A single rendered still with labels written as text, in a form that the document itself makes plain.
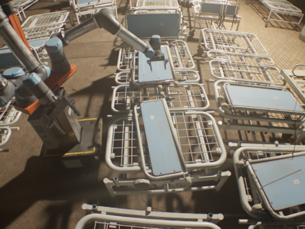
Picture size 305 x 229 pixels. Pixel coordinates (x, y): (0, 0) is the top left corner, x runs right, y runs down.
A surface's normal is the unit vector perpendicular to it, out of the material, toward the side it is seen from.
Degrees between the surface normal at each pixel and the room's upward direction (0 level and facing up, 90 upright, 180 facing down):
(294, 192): 5
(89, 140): 0
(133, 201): 0
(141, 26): 90
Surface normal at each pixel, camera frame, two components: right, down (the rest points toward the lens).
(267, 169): 0.00, -0.74
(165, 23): 0.05, 0.73
